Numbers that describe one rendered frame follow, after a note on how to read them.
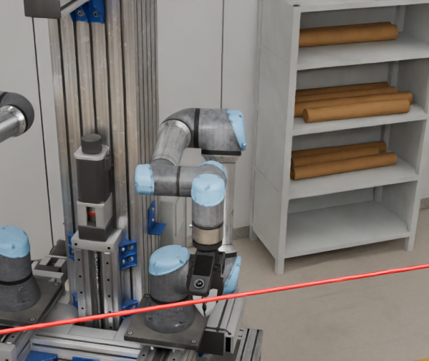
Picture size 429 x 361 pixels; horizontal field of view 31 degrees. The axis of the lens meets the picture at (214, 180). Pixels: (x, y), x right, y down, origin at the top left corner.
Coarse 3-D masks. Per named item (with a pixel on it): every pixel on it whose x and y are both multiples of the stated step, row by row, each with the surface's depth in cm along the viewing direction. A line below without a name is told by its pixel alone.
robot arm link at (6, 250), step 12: (0, 228) 233; (12, 228) 234; (0, 240) 227; (12, 240) 228; (24, 240) 230; (0, 252) 227; (12, 252) 227; (24, 252) 230; (0, 264) 229; (12, 264) 229; (24, 264) 231; (0, 276) 231; (12, 276) 230; (24, 276) 233
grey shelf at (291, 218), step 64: (320, 0) 387; (384, 0) 389; (256, 64) 430; (320, 64) 393; (384, 64) 458; (256, 128) 444; (320, 128) 409; (384, 128) 475; (256, 192) 458; (320, 192) 427; (384, 192) 491
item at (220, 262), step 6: (222, 240) 181; (198, 246) 179; (204, 246) 178; (210, 246) 178; (216, 246) 179; (216, 252) 186; (222, 252) 188; (216, 258) 185; (222, 258) 185; (192, 264) 185; (216, 264) 183; (222, 264) 185; (192, 270) 182; (216, 270) 182; (222, 270) 188; (216, 276) 182; (216, 282) 183
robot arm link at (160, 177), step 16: (176, 112) 219; (192, 112) 218; (160, 128) 214; (176, 128) 211; (192, 128) 217; (160, 144) 200; (176, 144) 201; (192, 144) 219; (160, 160) 188; (176, 160) 194; (144, 176) 183; (160, 176) 183; (176, 176) 183; (144, 192) 185; (160, 192) 184; (176, 192) 184
